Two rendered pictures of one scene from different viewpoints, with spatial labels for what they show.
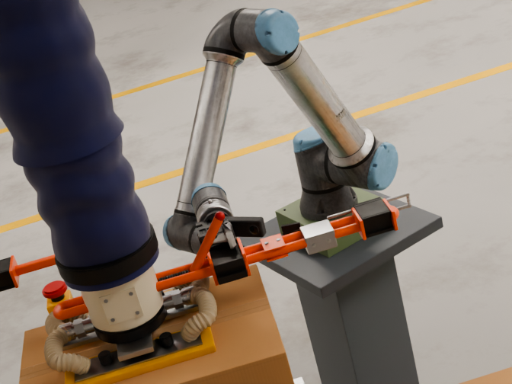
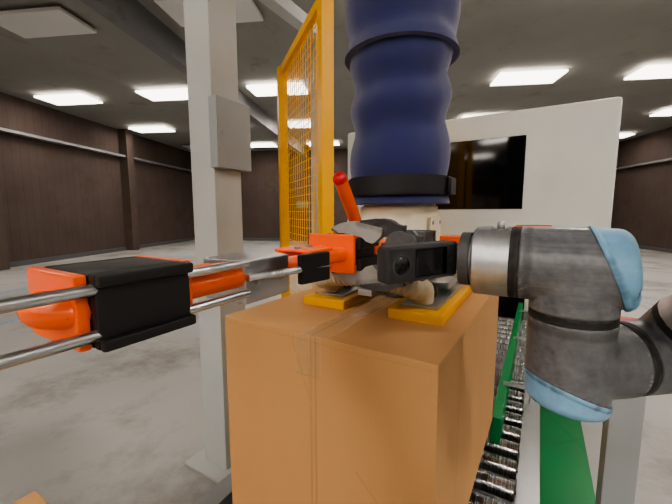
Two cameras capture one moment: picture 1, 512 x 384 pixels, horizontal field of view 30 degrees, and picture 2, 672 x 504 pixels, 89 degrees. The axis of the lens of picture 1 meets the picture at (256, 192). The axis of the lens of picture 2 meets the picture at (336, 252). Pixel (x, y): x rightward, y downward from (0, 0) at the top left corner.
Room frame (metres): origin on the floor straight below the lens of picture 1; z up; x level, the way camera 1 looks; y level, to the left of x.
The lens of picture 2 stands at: (2.21, -0.36, 1.28)
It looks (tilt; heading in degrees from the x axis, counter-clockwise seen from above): 7 degrees down; 125
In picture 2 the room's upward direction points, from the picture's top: straight up
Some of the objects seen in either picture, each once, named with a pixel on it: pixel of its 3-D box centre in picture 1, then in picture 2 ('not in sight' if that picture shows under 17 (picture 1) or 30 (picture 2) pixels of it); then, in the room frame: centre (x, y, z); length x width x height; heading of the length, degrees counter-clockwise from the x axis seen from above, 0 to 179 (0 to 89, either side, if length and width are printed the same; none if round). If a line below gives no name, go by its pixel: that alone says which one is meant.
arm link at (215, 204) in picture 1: (215, 218); (489, 257); (2.13, 0.11, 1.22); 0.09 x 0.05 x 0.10; 94
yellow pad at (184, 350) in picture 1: (137, 353); (360, 280); (1.79, 0.35, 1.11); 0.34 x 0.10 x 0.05; 94
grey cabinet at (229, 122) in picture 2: not in sight; (231, 135); (0.91, 0.68, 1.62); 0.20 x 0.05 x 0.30; 94
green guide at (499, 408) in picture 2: not in sight; (521, 346); (2.04, 1.54, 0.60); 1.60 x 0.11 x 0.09; 94
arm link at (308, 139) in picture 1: (321, 155); not in sight; (2.76, -0.23, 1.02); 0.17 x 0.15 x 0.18; 42
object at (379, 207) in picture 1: (374, 219); (116, 294); (1.92, -0.25, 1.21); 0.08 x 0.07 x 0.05; 94
